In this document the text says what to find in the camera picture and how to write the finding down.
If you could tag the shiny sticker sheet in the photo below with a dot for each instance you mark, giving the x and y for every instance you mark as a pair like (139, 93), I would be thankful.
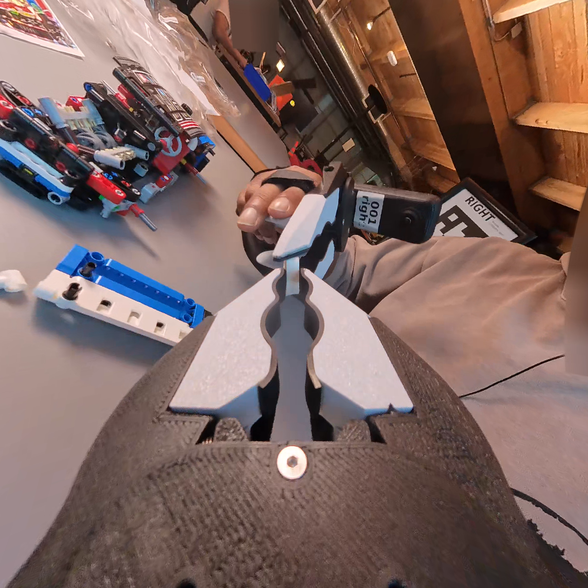
(32, 23)

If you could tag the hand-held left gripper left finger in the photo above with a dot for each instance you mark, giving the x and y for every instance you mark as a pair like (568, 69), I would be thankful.
(220, 367)

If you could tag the partly built lego car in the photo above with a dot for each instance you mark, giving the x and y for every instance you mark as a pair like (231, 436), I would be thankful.
(69, 151)

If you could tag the person's right forearm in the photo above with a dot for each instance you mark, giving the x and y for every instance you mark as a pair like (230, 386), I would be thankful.
(436, 262)

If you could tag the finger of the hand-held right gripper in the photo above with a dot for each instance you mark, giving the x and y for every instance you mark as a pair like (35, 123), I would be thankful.
(330, 259)
(298, 229)

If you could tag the crumpled clear plastic bags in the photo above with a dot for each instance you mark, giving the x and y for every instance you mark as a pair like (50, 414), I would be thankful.
(160, 36)

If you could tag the black framed marker board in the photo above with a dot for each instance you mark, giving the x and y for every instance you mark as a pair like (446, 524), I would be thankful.
(500, 227)

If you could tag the blue white lego assembly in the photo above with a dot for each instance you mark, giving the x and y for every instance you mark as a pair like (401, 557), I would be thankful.
(138, 294)

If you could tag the wooden shelf unit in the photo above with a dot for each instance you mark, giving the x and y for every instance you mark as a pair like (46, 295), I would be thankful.
(551, 115)

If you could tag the metal ventilation duct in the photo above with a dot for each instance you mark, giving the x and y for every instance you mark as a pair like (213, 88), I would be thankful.
(349, 55)

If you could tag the person's beige hoodie torso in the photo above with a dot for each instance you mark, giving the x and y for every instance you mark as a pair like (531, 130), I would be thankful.
(528, 436)

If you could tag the person's right hand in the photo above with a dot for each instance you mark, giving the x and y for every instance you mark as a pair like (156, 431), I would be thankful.
(250, 211)

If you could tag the white half-round lego piece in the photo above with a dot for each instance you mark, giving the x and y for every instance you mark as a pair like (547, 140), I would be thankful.
(13, 281)

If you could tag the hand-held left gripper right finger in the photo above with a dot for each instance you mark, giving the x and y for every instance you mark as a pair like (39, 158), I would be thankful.
(363, 363)

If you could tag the light grey lego beam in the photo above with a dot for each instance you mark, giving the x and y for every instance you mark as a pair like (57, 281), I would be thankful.
(291, 280)

